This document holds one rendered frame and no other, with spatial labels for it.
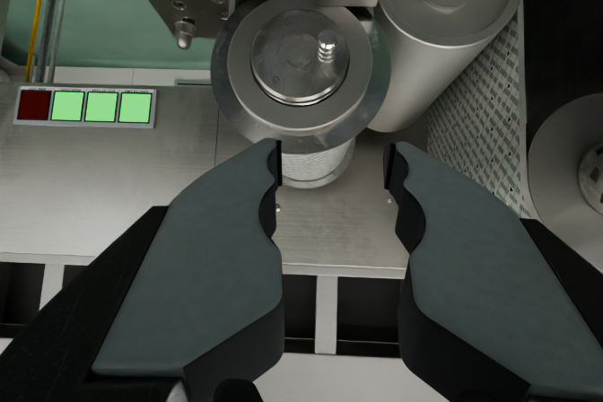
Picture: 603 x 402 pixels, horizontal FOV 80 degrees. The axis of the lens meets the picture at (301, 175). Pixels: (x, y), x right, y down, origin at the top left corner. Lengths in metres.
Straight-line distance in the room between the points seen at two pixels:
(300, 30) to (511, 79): 0.18
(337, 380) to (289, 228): 0.25
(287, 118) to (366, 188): 0.35
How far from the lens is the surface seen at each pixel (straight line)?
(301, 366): 0.64
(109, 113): 0.72
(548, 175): 0.34
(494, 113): 0.38
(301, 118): 0.28
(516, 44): 0.37
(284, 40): 0.30
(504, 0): 0.37
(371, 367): 0.65
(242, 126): 0.30
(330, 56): 0.28
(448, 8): 0.35
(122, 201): 0.69
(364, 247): 0.61
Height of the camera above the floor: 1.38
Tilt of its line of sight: 8 degrees down
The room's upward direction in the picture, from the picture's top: 178 degrees counter-clockwise
